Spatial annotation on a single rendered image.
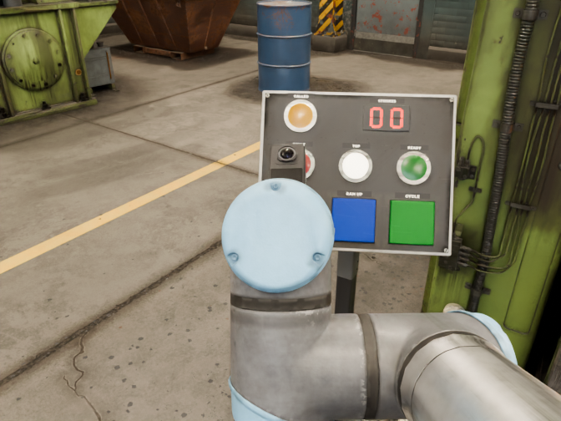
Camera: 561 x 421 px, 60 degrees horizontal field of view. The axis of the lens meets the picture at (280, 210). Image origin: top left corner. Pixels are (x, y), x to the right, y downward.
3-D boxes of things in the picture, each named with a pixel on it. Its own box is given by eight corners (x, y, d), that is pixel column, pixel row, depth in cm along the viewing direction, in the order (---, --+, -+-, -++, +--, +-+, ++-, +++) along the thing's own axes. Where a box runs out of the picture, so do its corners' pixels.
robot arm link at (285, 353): (368, 454, 39) (366, 298, 39) (223, 456, 39) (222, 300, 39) (350, 408, 49) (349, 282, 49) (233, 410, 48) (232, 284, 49)
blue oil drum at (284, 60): (290, 98, 510) (291, 7, 467) (246, 89, 540) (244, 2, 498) (320, 87, 551) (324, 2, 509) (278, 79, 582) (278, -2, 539)
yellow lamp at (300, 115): (307, 132, 85) (308, 108, 83) (284, 128, 87) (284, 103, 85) (315, 127, 88) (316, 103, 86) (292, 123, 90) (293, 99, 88)
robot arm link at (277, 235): (215, 301, 39) (214, 174, 39) (240, 281, 51) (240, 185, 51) (336, 301, 38) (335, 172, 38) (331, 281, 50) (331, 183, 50)
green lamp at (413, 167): (422, 185, 84) (426, 161, 82) (396, 180, 86) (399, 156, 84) (427, 179, 86) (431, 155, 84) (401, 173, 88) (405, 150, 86)
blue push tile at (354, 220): (374, 242, 84) (376, 199, 85) (330, 240, 85) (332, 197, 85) (373, 242, 86) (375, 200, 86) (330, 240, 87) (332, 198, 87)
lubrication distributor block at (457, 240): (461, 284, 115) (472, 234, 108) (434, 276, 117) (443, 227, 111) (464, 276, 117) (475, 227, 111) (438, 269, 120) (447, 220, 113)
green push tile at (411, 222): (433, 245, 84) (435, 201, 84) (388, 243, 84) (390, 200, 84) (431, 244, 86) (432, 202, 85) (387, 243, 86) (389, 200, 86)
